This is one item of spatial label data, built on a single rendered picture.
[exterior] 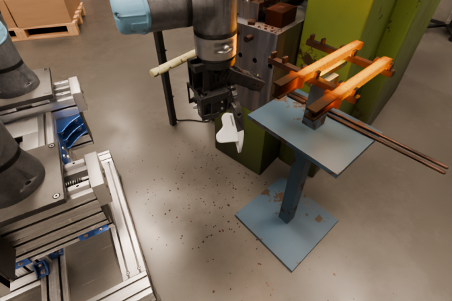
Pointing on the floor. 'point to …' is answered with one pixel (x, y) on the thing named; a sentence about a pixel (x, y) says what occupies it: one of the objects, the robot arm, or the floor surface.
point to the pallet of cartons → (40, 7)
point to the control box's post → (165, 76)
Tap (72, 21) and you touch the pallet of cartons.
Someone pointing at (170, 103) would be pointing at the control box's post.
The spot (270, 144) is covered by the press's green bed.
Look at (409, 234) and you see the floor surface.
